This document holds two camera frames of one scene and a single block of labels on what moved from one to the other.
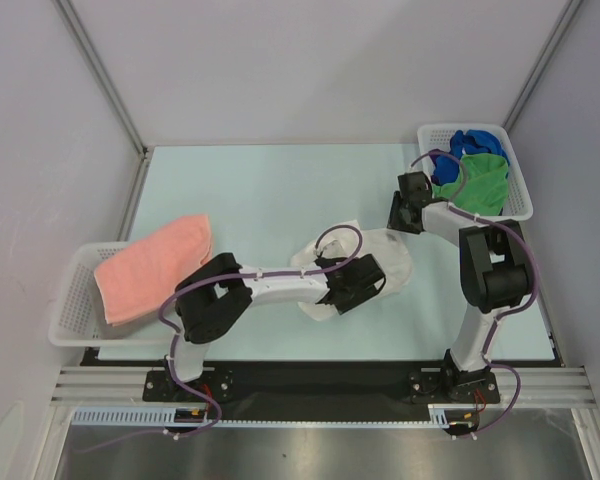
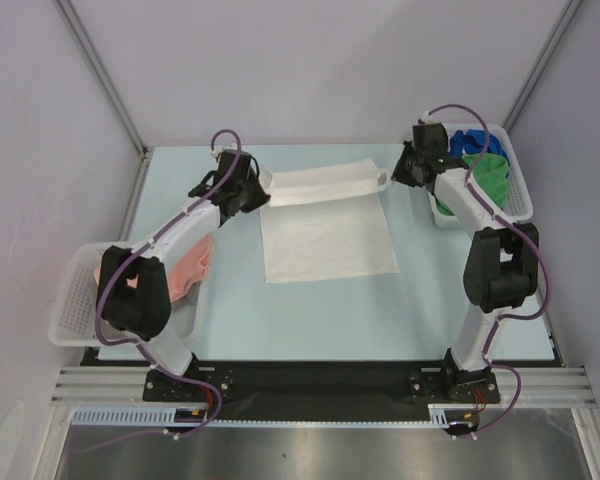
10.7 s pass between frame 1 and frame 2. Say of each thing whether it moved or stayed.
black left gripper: moved
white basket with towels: stayed
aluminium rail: stayed
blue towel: stayed
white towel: moved
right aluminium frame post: stayed
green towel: stayed
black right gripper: moved
